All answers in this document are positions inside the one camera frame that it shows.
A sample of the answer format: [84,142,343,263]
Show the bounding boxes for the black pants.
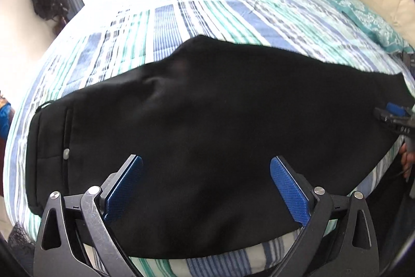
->
[26,36,414,259]

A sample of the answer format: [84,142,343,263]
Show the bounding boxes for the person's right hand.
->
[399,143,414,179]

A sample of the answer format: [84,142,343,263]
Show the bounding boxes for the teal patterned pillow near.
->
[326,0,414,54]

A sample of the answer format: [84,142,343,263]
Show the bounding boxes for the colourful clothes stack left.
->
[0,96,14,141]

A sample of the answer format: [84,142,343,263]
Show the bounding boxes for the striped blue green bedsheet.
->
[4,0,414,276]

